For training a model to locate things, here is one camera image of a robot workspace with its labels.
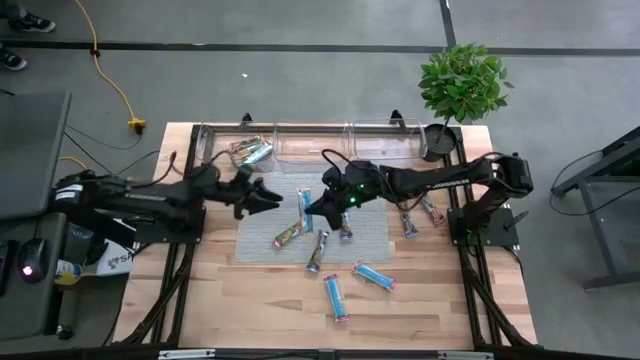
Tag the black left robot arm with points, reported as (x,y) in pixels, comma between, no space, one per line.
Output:
(150,197)

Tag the blue red granola bar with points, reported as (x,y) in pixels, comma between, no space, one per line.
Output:
(304,197)
(336,297)
(374,276)

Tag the white printed box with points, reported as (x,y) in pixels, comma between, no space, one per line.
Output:
(117,260)

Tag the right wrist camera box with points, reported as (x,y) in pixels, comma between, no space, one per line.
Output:
(334,180)

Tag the silver metal bracket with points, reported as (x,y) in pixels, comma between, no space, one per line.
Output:
(187,354)
(465,355)

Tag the yellow blue bottle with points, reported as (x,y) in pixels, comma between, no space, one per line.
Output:
(67,272)

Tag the grey side desk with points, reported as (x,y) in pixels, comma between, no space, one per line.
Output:
(25,310)

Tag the dark purple granola bar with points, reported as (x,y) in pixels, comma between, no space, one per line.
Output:
(346,227)
(409,225)
(318,252)

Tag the pink red granola bar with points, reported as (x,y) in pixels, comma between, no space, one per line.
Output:
(433,211)

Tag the black plant pot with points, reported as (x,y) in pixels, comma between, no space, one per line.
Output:
(440,142)

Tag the black computer mouse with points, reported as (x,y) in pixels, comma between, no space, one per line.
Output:
(34,260)

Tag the clear plastic bin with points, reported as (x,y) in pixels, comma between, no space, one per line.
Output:
(310,145)
(385,142)
(220,145)

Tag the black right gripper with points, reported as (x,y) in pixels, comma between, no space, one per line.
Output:
(367,182)

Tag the grey woven mat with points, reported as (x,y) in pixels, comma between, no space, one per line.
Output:
(270,245)

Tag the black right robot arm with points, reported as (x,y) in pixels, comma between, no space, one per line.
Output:
(450,175)

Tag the green leafy small tree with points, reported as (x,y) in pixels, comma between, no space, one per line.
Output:
(462,82)

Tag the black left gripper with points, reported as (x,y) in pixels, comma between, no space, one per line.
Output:
(235,192)

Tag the dark grey flat panel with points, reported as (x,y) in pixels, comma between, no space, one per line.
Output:
(30,155)

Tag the person's shoe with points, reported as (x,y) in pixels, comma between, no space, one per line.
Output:
(11,60)
(32,22)

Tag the black metal side table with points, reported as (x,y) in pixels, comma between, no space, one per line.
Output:
(607,235)

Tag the black aluminium rig frame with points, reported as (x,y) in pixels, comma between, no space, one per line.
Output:
(191,150)

